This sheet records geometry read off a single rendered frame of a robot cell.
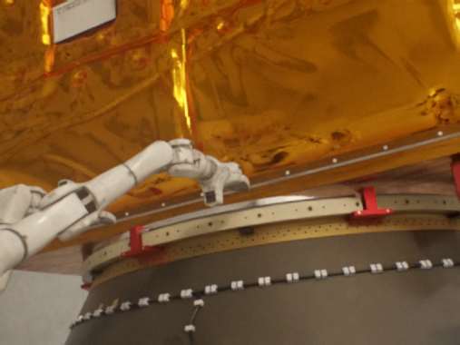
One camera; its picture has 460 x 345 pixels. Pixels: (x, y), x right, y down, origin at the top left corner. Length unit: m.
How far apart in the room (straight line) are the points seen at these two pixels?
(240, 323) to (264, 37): 0.92
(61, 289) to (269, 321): 8.08
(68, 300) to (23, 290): 0.92
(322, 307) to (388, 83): 0.66
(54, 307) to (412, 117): 8.36
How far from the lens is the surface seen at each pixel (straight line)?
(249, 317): 1.72
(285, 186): 1.89
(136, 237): 2.02
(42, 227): 1.29
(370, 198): 1.89
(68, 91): 2.47
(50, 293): 9.81
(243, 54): 2.06
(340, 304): 1.72
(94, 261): 2.27
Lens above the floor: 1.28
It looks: 17 degrees up
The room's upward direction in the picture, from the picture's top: 7 degrees counter-clockwise
